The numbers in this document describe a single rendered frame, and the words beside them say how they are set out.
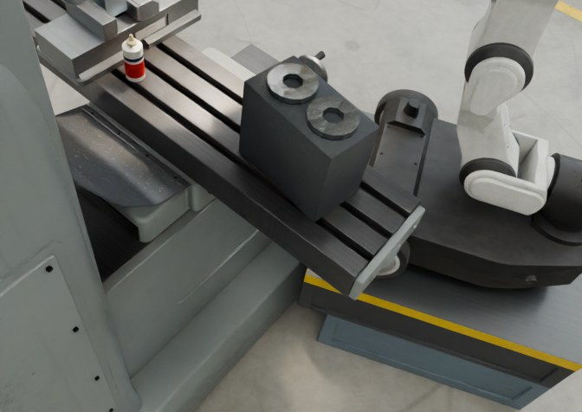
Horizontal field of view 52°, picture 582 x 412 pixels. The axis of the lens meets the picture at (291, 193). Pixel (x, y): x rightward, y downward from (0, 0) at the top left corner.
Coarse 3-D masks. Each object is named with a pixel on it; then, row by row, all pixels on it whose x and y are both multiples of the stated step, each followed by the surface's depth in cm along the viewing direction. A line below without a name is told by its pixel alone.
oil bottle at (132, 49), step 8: (128, 40) 119; (136, 40) 120; (128, 48) 119; (136, 48) 120; (128, 56) 120; (136, 56) 120; (128, 64) 122; (136, 64) 122; (144, 64) 124; (128, 72) 124; (136, 72) 123; (144, 72) 125; (136, 80) 125
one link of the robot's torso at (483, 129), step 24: (480, 72) 128; (504, 72) 125; (480, 96) 132; (504, 96) 130; (480, 120) 140; (504, 120) 144; (480, 144) 149; (504, 144) 147; (480, 168) 152; (504, 168) 151
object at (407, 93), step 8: (384, 96) 190; (392, 96) 186; (400, 96) 184; (408, 96) 184; (416, 96) 184; (424, 96) 185; (384, 104) 187; (432, 104) 186; (376, 112) 191; (432, 112) 185; (376, 120) 194
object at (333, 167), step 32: (288, 64) 105; (256, 96) 103; (288, 96) 100; (320, 96) 103; (256, 128) 108; (288, 128) 100; (320, 128) 97; (352, 128) 98; (256, 160) 114; (288, 160) 105; (320, 160) 98; (352, 160) 102; (288, 192) 111; (320, 192) 103; (352, 192) 114
